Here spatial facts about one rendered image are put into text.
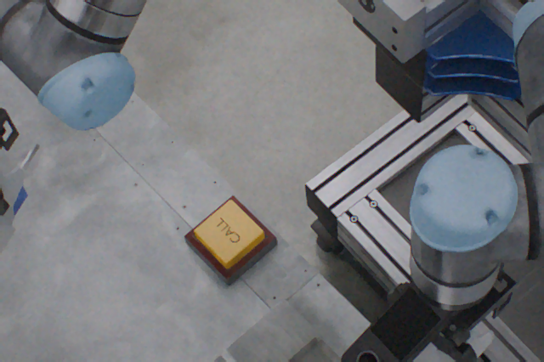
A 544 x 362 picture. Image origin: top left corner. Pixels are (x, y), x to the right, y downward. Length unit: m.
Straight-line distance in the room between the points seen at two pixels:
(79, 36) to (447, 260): 0.34
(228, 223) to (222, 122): 1.05
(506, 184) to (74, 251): 0.70
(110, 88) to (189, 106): 1.47
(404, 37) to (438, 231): 0.51
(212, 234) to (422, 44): 0.33
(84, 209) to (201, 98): 1.03
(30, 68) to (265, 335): 0.43
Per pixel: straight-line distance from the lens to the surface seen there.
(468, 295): 0.94
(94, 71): 0.94
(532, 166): 0.88
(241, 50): 2.48
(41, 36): 0.96
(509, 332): 1.95
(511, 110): 1.51
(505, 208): 0.84
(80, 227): 1.42
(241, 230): 1.34
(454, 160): 0.85
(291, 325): 1.24
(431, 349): 1.16
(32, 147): 1.33
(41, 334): 1.38
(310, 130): 2.36
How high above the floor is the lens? 2.05
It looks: 62 degrees down
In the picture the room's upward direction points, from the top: 10 degrees counter-clockwise
